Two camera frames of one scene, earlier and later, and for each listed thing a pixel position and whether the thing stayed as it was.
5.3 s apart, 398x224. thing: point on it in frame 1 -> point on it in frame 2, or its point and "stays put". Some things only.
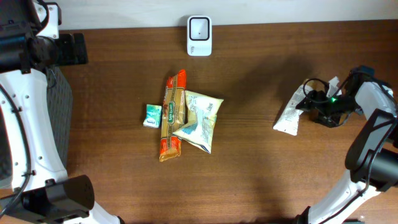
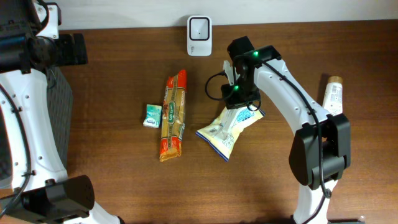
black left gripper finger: x=66 y=49 stays put
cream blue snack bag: x=202 y=113 -> x=222 y=132
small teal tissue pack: x=153 y=116 stays put
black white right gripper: x=319 y=106 -> x=241 y=101
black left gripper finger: x=80 y=48 stays put
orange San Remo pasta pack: x=173 y=116 stays put
